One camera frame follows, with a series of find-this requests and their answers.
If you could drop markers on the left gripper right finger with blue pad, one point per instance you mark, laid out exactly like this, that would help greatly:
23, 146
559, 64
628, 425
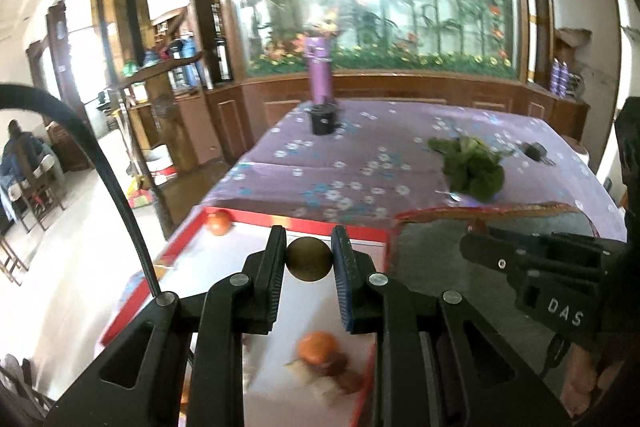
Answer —
366, 297

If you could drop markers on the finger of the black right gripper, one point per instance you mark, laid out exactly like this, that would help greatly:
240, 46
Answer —
571, 255

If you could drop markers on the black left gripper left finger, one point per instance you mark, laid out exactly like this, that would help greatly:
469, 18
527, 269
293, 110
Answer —
248, 301

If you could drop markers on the tan round fruit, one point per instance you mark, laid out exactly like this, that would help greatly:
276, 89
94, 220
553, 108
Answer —
308, 259

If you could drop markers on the dark red date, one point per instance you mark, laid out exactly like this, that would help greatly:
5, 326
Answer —
334, 364

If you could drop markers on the orange fruit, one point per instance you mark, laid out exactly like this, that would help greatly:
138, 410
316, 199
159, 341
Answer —
316, 347
219, 222

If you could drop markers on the brown round fruit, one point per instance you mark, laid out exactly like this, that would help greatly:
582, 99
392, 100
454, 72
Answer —
349, 382

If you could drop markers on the white tray red rim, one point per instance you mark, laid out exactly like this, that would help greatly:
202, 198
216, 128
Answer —
195, 259

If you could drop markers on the grey felt mat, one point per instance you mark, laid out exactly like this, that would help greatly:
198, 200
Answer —
425, 255

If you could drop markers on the green leafy vegetable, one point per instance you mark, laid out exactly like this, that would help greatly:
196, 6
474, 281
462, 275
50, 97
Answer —
470, 166

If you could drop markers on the small black device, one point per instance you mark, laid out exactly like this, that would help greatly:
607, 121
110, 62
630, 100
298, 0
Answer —
538, 153

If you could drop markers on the purple floral tablecloth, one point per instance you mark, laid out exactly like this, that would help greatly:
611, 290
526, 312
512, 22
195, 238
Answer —
377, 164

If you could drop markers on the small black box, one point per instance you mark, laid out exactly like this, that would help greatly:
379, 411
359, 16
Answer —
323, 118

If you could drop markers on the purple spray cans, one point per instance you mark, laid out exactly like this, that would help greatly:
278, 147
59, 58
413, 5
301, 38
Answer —
559, 78

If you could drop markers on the blue water jug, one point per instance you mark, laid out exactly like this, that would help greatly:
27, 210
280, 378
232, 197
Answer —
193, 71

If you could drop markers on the purple thermos bottle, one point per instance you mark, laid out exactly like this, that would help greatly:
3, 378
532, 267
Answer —
319, 64

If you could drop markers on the wooden chair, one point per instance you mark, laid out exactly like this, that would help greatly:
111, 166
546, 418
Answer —
36, 190

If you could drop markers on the seated person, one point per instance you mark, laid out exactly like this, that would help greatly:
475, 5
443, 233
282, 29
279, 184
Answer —
10, 172

